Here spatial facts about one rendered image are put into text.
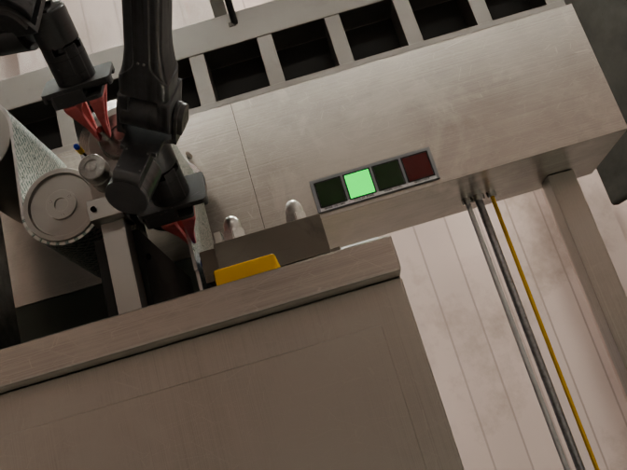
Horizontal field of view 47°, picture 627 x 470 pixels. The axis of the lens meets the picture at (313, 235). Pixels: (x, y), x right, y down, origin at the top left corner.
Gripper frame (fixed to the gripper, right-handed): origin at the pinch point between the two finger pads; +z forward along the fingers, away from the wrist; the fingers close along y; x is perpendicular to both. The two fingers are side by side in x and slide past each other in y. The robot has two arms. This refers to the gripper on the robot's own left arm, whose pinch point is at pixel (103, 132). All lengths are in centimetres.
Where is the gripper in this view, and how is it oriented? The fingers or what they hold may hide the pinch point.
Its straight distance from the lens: 115.5
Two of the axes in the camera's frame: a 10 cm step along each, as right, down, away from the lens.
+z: 2.5, 7.9, 5.6
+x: -1.7, -5.3, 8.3
